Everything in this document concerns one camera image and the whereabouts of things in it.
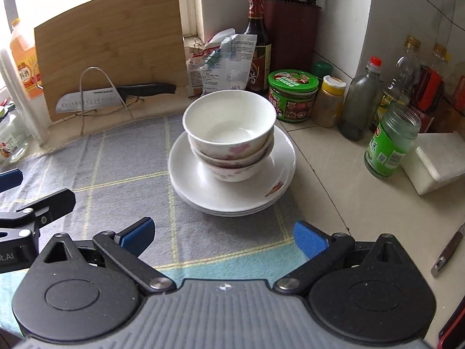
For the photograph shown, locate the white plastic seasoning bag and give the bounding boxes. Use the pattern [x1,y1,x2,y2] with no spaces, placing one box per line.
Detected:
[186,29,257,96]

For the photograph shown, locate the plastic wrap roll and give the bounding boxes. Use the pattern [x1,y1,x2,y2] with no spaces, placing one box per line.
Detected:
[1,48,50,146]

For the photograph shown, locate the metal wire rack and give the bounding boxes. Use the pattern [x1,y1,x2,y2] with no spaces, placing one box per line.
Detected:
[79,66,135,137]

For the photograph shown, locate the orange cooking oil jug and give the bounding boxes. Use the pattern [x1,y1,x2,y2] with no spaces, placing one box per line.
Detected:
[10,18,43,99]

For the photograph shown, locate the dark soy sauce bottle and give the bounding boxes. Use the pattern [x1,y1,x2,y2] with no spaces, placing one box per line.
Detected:
[244,0,272,92]

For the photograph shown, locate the dark red knife block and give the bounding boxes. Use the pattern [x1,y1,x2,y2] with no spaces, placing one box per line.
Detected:
[263,0,321,72]

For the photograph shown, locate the grey checked dish mat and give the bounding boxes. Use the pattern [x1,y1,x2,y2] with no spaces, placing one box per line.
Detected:
[0,113,310,339]

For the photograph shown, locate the red cap glass bottle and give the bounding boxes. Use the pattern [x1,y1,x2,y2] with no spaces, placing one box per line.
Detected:
[338,57,382,141]

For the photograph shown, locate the white plates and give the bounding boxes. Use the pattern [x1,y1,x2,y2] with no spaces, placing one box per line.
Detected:
[168,127,296,217]

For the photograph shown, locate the green lid sauce tub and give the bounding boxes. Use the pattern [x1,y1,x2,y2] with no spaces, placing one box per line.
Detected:
[268,70,319,123]

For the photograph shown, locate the bamboo cutting board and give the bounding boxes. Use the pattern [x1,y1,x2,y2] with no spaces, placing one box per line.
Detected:
[35,0,188,121]

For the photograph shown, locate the clear oil bottle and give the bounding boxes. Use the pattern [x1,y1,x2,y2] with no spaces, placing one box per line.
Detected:
[373,35,421,127]

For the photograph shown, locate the santoku kitchen knife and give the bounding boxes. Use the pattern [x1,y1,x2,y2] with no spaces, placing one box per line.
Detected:
[55,83,176,113]

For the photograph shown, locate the yellow lid spice jar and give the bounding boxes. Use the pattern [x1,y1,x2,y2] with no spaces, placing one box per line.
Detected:
[310,76,347,129]

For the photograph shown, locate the white bowl with pink flowers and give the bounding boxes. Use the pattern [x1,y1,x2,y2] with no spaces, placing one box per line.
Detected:
[183,90,277,159]

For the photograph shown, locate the green label glass jar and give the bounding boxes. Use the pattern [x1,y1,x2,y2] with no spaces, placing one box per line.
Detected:
[363,102,421,178]

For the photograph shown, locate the glass jar with green lid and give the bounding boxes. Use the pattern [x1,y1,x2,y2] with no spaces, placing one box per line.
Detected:
[0,106,29,164]

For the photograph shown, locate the white plastic box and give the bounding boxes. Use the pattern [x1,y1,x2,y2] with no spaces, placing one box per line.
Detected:
[400,132,465,195]

